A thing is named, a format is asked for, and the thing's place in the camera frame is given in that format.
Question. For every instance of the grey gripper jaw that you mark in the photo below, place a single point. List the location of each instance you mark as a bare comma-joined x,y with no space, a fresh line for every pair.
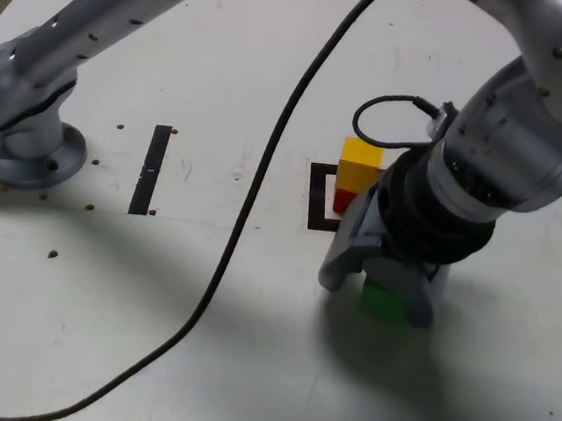
404,279
345,247

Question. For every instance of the green cube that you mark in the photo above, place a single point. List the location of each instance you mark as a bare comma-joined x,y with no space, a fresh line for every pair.
382,304

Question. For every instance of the red cube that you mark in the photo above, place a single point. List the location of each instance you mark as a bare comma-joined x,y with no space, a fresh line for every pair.
343,200

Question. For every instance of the yellow cube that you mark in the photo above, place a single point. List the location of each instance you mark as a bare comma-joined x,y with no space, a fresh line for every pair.
358,171

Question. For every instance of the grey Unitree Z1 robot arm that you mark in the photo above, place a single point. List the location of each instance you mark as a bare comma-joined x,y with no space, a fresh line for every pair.
24,68

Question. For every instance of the black tape square outline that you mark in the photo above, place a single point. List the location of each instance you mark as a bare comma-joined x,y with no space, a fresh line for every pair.
315,199

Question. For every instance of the black tape strip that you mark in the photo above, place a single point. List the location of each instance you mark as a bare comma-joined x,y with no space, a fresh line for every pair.
144,191

